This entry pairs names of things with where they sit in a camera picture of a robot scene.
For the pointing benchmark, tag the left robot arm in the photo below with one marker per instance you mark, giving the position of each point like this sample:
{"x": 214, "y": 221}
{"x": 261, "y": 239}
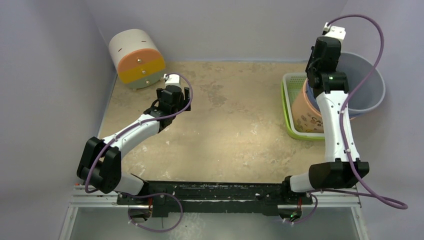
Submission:
{"x": 101, "y": 161}

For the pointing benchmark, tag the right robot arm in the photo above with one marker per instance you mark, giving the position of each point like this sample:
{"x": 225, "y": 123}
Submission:
{"x": 342, "y": 167}

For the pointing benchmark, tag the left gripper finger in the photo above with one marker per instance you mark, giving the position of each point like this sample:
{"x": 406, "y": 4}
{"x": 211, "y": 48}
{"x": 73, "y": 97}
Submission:
{"x": 159, "y": 92}
{"x": 187, "y": 99}

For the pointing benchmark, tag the large grey plastic bucket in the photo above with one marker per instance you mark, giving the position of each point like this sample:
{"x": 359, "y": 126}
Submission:
{"x": 372, "y": 88}

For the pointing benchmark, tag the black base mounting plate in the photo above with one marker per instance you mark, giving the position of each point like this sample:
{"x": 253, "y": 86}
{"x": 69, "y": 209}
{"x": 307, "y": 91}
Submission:
{"x": 268, "y": 199}

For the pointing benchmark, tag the green white plastic basket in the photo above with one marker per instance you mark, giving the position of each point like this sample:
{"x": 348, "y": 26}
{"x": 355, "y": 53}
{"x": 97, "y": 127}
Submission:
{"x": 293, "y": 87}

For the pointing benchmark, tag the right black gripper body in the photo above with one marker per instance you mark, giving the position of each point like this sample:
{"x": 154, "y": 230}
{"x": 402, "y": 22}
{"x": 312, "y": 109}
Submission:
{"x": 325, "y": 46}

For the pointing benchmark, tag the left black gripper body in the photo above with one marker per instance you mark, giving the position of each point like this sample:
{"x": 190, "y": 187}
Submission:
{"x": 180, "y": 106}

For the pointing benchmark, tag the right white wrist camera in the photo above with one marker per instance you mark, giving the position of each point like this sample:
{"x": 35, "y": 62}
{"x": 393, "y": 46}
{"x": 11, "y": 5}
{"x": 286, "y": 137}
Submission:
{"x": 333, "y": 31}

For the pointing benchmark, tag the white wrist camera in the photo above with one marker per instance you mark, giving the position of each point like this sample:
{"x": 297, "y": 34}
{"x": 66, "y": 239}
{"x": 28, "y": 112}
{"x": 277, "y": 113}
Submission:
{"x": 333, "y": 31}
{"x": 172, "y": 80}

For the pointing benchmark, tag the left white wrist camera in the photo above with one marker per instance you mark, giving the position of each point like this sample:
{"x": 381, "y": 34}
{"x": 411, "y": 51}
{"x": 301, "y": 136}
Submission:
{"x": 172, "y": 80}

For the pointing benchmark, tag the white mini drawer cabinet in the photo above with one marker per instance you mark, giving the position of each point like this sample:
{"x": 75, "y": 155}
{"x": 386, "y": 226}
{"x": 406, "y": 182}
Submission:
{"x": 137, "y": 60}

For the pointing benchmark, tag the orange capybara bucket blue rim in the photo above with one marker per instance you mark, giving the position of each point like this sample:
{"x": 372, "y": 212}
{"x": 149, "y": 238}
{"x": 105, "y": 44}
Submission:
{"x": 332, "y": 108}

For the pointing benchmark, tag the aluminium frame rail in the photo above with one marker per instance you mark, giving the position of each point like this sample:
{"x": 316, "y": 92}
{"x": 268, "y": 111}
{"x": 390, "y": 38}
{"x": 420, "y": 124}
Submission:
{"x": 99, "y": 217}

